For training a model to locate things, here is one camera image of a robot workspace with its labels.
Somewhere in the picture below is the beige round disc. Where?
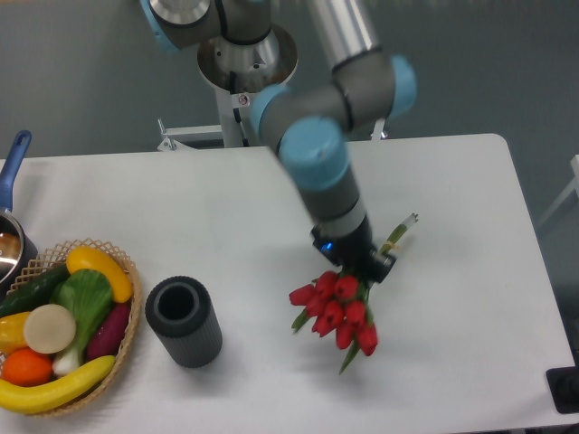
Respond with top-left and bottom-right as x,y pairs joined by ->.
23,304 -> 76,354

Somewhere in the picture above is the black device at edge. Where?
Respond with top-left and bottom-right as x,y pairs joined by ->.
546,366 -> 578,414

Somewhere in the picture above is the yellow banana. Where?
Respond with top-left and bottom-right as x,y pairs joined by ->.
1,355 -> 116,415

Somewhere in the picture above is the green bok choy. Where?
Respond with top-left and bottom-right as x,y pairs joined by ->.
51,269 -> 112,377

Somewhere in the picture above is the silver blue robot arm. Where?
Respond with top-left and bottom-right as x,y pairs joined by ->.
141,1 -> 417,283

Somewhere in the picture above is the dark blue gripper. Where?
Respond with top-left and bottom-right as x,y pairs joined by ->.
310,217 -> 396,284

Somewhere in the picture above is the red tulip bouquet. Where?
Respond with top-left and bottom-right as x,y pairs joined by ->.
289,212 -> 419,373

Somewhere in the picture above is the woven wicker basket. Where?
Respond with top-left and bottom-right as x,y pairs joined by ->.
8,239 -> 143,417

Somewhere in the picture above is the orange fruit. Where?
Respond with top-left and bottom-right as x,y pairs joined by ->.
1,348 -> 52,387

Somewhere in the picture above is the green cucumber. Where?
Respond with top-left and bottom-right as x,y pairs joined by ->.
1,264 -> 70,317

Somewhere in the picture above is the blue handled saucepan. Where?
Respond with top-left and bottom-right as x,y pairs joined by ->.
1,130 -> 37,300

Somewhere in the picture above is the purple sweet potato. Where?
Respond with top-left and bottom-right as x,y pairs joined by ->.
86,304 -> 130,361

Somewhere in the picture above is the yellow pepper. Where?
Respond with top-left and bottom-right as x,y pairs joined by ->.
0,312 -> 30,354

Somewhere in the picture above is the white frame at right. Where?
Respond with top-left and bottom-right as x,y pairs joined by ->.
536,155 -> 578,234

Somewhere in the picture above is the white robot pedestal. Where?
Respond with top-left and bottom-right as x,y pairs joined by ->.
151,4 -> 396,147

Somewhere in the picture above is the dark grey ribbed vase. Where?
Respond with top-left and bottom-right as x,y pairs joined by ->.
145,276 -> 223,368

